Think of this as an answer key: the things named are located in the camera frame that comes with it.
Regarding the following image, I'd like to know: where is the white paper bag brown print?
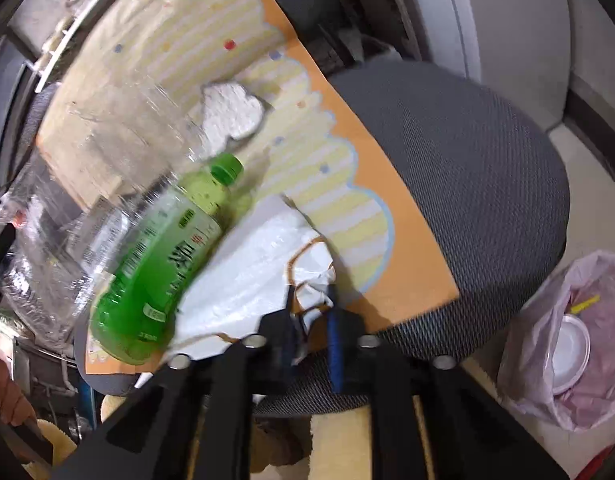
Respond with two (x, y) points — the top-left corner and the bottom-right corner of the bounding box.
(164, 195), (336, 363)

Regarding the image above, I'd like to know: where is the clear plastic tray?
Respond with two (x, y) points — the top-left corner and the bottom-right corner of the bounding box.
(0, 79), (209, 350)

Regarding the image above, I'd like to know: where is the pink plastic trash bag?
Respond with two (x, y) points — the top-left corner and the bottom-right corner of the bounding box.
(497, 252), (615, 431)

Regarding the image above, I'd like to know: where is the green plastic bottle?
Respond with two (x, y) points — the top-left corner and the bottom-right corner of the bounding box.
(90, 153), (242, 365)

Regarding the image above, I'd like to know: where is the white disposable bowl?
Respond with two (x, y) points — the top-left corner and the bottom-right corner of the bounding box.
(551, 314), (591, 396)

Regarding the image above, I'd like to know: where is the yellow striped dotted cloth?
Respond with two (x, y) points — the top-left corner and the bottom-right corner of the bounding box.
(34, 0), (462, 376)

